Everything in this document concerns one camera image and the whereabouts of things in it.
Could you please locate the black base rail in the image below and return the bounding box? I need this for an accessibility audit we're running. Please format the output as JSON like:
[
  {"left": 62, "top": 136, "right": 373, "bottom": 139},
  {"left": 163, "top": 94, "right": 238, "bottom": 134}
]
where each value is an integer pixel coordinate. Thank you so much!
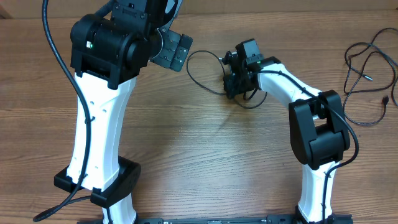
[{"left": 77, "top": 214, "right": 353, "bottom": 224}]

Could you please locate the black usb cable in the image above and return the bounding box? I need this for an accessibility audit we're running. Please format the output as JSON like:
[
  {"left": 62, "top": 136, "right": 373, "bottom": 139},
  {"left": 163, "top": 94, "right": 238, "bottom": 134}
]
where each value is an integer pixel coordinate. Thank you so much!
[
  {"left": 185, "top": 49, "right": 269, "bottom": 110},
  {"left": 343, "top": 27, "right": 398, "bottom": 96},
  {"left": 341, "top": 51, "right": 398, "bottom": 127}
]

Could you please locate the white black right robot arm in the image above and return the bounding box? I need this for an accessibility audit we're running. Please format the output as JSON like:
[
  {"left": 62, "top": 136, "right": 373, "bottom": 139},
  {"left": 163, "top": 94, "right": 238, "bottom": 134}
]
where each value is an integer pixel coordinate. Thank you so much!
[{"left": 221, "top": 39, "right": 353, "bottom": 223}]

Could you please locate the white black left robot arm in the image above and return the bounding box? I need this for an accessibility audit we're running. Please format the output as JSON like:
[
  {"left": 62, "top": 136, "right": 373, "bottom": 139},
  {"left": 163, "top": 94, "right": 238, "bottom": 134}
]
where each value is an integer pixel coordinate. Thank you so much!
[{"left": 54, "top": 1, "right": 193, "bottom": 223}]

